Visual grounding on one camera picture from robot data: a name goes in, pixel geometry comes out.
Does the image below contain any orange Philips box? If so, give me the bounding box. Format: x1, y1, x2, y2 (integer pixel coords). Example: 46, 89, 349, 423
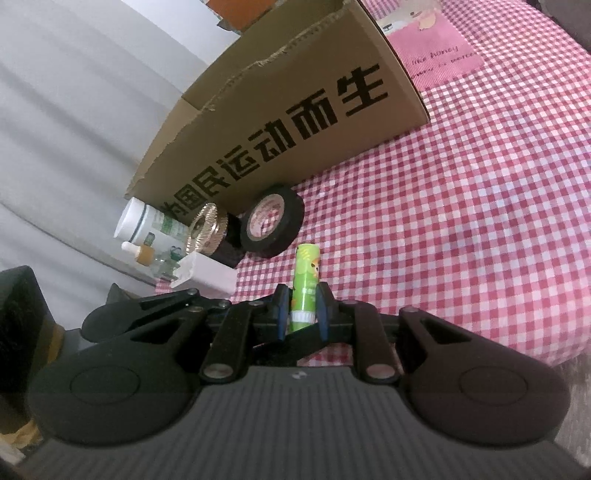
205, 0, 280, 33

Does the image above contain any pink checkered tablecloth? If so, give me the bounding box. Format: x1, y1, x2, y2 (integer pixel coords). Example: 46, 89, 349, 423
154, 0, 591, 368

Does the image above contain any small white box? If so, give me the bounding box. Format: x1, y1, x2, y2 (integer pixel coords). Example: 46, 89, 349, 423
170, 252, 238, 299

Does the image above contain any white curtain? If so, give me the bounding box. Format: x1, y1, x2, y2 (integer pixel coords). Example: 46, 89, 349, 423
1, 1, 236, 329

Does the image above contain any small green glass bottle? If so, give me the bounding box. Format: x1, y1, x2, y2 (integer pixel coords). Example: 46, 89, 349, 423
120, 240, 184, 280

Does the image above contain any white supplement bottle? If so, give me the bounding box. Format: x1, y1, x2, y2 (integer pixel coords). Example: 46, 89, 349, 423
113, 197, 188, 252

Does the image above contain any green glue stick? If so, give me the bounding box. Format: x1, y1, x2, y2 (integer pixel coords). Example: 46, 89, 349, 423
288, 243, 321, 333

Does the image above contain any brown cardboard box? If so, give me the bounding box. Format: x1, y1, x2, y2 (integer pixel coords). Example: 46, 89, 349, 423
127, 1, 429, 221

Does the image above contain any black tape roll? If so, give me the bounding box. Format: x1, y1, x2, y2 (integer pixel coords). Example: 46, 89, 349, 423
240, 186, 304, 258

